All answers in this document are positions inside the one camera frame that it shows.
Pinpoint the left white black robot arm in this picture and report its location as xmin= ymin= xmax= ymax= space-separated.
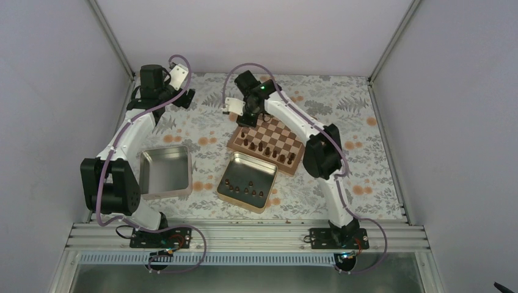
xmin=80 ymin=62 xmax=195 ymax=247

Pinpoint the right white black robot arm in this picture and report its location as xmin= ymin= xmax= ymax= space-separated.
xmin=234 ymin=71 xmax=359 ymax=248

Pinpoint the gold tin with dark pieces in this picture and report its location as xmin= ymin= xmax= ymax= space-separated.
xmin=216 ymin=152 xmax=278 ymax=214

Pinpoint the wooden chessboard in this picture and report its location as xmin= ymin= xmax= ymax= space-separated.
xmin=227 ymin=117 xmax=305 ymax=176

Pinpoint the empty silver tin lid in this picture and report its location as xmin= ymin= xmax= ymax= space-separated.
xmin=139 ymin=145 xmax=193 ymax=200

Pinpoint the floral patterned table mat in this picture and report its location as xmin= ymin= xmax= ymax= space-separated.
xmin=139 ymin=73 xmax=404 ymax=221

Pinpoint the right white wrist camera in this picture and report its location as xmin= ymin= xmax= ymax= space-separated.
xmin=222 ymin=97 xmax=246 ymax=116

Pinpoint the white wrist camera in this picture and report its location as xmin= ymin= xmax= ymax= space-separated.
xmin=222 ymin=97 xmax=246 ymax=116
xmin=169 ymin=62 xmax=189 ymax=90

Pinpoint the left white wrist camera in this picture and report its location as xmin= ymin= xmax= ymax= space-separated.
xmin=169 ymin=62 xmax=189 ymax=90

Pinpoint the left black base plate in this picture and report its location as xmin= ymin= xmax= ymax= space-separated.
xmin=129 ymin=227 xmax=192 ymax=250

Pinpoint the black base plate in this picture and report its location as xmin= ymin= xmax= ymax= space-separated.
xmin=129 ymin=227 xmax=192 ymax=250
xmin=303 ymin=228 xmax=370 ymax=250

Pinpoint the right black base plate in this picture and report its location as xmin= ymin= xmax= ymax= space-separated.
xmin=303 ymin=228 xmax=370 ymax=250

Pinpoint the aluminium rail frame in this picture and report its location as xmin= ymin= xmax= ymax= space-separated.
xmin=65 ymin=220 xmax=431 ymax=252

